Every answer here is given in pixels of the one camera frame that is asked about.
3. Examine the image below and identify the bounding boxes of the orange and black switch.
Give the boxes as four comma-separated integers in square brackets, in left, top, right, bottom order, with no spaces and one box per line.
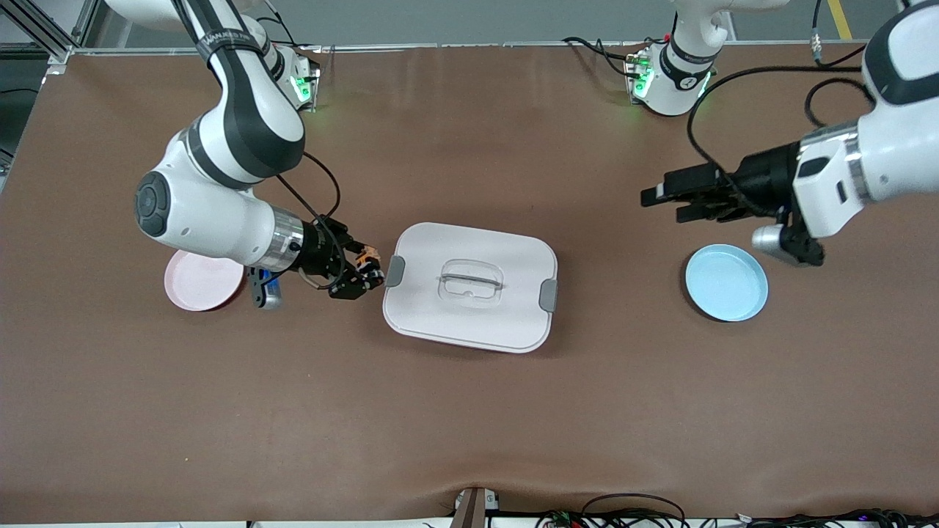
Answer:
[357,248,385,285]

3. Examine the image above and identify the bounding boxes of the white lidded storage box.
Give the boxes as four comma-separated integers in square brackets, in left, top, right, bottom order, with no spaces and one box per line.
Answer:
[382,222,559,355]

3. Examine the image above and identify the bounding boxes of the light blue round plate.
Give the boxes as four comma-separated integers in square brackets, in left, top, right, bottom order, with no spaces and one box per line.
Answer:
[685,244,770,323]

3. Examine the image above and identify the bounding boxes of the pink round plate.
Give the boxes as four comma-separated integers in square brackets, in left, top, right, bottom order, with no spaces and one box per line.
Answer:
[164,249,244,312]

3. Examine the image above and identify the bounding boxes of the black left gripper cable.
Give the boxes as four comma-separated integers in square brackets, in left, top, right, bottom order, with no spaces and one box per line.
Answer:
[686,65,877,191]

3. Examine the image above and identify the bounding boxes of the clear box lid handle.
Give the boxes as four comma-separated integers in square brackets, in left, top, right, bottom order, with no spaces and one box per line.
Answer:
[438,259,505,309]

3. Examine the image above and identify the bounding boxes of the black arm base cables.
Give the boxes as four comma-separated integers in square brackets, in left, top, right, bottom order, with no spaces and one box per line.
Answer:
[561,35,643,80]

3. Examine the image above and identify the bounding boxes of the metal table edge rail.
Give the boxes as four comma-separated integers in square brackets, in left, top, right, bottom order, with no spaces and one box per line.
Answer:
[66,40,881,56]

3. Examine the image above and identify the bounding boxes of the brown table edge post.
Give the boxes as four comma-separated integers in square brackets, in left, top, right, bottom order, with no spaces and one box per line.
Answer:
[449,486,486,528]

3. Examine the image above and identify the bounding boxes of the black looped cable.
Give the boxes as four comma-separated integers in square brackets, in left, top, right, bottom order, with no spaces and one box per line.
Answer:
[581,493,687,528]

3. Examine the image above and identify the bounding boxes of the tangled cable bundle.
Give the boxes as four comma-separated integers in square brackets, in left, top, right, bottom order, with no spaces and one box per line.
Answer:
[536,506,939,528]

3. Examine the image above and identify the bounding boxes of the aluminium frame strut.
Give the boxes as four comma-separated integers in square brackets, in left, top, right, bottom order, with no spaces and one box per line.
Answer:
[0,0,100,74]

